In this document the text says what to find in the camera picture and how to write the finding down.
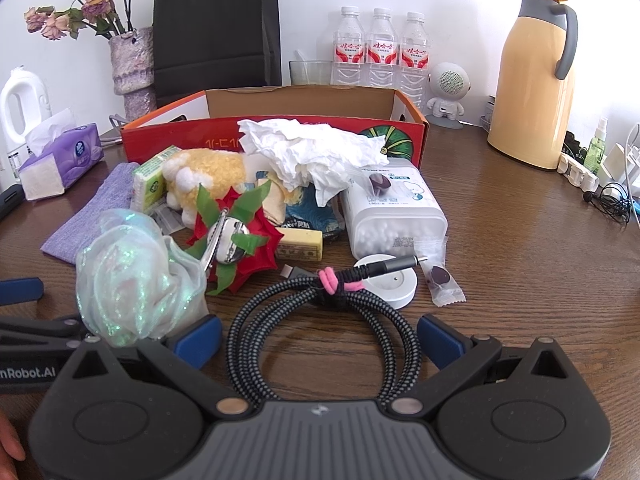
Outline white power strip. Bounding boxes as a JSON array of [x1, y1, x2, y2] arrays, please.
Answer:
[[557, 152, 601, 192]]

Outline white robot-shaped speaker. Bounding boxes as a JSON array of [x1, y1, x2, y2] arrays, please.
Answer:
[[424, 62, 473, 128]]

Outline green tissue pack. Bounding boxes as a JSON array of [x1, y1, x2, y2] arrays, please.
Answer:
[[131, 145, 182, 213]]

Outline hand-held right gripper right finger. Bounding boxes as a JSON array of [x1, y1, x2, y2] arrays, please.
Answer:
[[385, 313, 572, 419]]

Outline blue yellow printed pouch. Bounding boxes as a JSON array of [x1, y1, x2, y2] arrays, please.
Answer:
[[255, 170, 346, 241]]

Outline white cotton swab box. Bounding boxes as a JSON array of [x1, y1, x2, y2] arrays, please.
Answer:
[[340, 157, 448, 260]]

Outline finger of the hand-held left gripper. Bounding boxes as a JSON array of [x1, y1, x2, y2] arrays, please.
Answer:
[[0, 314, 85, 352], [0, 277, 44, 307]]

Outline yellow plush toy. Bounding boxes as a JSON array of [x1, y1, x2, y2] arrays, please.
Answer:
[[161, 149, 248, 226]]

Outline dark blue case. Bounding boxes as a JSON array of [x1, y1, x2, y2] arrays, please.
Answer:
[[0, 184, 25, 222]]

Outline dark candy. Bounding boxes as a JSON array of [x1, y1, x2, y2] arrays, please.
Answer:
[[357, 167, 396, 198], [412, 237, 467, 307]]

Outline black power adapter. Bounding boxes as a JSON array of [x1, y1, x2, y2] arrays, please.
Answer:
[[564, 131, 588, 158]]

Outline purple tissue box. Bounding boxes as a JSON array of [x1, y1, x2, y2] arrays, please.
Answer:
[[18, 108, 105, 202]]

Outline white tissue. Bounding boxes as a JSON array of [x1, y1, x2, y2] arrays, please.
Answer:
[[236, 118, 390, 207]]

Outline red cardboard box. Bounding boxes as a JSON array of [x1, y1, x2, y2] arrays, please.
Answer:
[[121, 86, 431, 170]]

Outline clear plastic wrapper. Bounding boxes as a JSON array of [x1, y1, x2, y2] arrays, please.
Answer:
[[150, 205, 187, 235]]

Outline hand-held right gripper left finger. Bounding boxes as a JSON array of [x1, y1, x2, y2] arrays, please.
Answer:
[[65, 314, 252, 419]]

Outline iridescent organza bag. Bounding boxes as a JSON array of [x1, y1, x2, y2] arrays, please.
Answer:
[[75, 208, 210, 348]]

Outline yellow thermos jug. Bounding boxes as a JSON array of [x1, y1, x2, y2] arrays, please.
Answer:
[[486, 0, 577, 171]]

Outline black paper bag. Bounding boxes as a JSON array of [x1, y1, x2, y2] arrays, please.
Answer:
[[152, 0, 282, 109]]

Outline lavender cloth pouch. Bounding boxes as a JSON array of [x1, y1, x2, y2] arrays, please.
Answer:
[[41, 161, 142, 265]]

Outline yellow rectangular block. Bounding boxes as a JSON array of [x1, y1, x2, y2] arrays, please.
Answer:
[[274, 226, 325, 262]]

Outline silver metal clip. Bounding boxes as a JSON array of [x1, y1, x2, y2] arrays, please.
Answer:
[[200, 212, 251, 277]]

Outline water bottle red label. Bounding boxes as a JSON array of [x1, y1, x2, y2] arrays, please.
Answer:
[[397, 11, 431, 111], [366, 7, 401, 90], [332, 6, 367, 87]]

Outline small green spray bottle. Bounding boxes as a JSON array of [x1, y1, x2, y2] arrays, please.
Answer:
[[584, 117, 608, 176]]

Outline white round charger puck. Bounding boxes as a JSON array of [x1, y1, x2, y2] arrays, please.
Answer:
[[352, 254, 418, 311]]

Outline white detergent bottle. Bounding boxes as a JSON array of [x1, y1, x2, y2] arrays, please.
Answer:
[[0, 66, 53, 171]]

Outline purple grey cable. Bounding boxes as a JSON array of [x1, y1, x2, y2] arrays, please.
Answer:
[[107, 114, 126, 147]]

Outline white charger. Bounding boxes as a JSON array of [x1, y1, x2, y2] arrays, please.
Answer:
[[597, 142, 633, 188]]

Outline clear drinking glass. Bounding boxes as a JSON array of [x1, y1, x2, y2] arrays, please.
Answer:
[[289, 60, 335, 87]]

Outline red fabric flower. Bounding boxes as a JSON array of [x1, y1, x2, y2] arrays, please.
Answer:
[[186, 184, 285, 297]]

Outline black braided cable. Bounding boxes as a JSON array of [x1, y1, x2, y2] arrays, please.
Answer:
[[227, 254, 431, 408]]

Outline person's left hand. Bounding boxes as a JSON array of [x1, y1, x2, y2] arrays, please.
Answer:
[[0, 407, 27, 464]]

